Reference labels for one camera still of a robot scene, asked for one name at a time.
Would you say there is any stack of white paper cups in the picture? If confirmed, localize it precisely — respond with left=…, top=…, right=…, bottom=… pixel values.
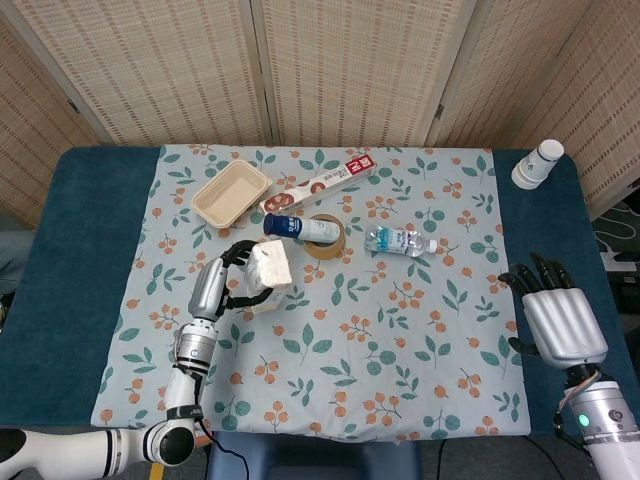
left=510, top=138, right=565, bottom=190

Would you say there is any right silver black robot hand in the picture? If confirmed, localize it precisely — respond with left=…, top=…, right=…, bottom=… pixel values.
left=498, top=252, right=610, bottom=371

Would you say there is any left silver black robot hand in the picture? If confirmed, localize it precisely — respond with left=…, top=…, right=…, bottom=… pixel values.
left=187, top=239, right=281, bottom=324

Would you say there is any face tissue pack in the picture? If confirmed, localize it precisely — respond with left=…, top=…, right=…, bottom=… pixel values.
left=243, top=239, right=293, bottom=314

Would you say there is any blue padded chair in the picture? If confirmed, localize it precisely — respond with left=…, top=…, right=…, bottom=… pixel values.
left=205, top=430, right=421, bottom=480

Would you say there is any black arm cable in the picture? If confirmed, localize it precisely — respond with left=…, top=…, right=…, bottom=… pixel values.
left=197, top=417, right=251, bottom=480

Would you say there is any long red white carton box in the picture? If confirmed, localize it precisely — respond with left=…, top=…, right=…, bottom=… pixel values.
left=257, top=147, right=377, bottom=216

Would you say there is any brown packing tape roll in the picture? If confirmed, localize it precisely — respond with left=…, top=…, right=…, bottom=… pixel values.
left=302, top=213, right=347, bottom=260

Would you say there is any bamboo folding screen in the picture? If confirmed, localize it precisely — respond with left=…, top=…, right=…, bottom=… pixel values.
left=0, top=0, right=640, bottom=236

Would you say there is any beige food tray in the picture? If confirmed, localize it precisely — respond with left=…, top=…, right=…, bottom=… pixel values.
left=190, top=159, right=274, bottom=230

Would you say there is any blue white bottle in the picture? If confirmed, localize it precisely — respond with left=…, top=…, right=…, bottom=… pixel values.
left=262, top=212, right=342, bottom=246

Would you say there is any dark teal table cover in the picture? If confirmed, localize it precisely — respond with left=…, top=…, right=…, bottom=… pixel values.
left=0, top=145, right=640, bottom=439

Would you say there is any clear plastic water bottle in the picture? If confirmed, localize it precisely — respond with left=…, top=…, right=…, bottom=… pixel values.
left=363, top=224, right=439, bottom=259

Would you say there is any floral leaf print tablecloth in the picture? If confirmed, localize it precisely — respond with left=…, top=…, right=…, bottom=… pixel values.
left=89, top=143, right=532, bottom=444

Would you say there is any grey blue jeans leg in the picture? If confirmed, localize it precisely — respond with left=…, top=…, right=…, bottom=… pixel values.
left=0, top=227, right=36, bottom=296

